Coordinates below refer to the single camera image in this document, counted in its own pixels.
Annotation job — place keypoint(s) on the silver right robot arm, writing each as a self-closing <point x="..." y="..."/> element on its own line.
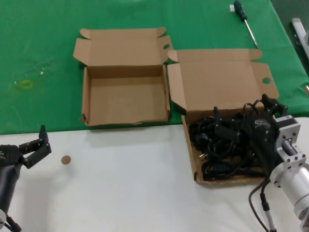
<point x="292" y="178"/>

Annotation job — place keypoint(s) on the open brown cardboard box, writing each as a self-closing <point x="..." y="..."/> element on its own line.
<point x="217" y="79"/>
<point x="125" y="96"/>

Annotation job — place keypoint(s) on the small white tape piece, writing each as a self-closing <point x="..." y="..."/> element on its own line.
<point x="231" y="8"/>

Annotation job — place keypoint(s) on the round brown cardboard disc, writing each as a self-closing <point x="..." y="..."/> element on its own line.
<point x="66" y="159"/>

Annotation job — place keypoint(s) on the green table cloth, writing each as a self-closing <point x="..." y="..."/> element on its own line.
<point x="36" y="36"/>

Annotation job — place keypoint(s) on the grey aluminium frame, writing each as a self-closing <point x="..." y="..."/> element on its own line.
<point x="300" y="31"/>

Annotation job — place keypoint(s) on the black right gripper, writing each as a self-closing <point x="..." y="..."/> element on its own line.
<point x="259" y="130"/>

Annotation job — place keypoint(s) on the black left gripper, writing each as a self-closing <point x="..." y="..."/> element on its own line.
<point x="8" y="169"/>

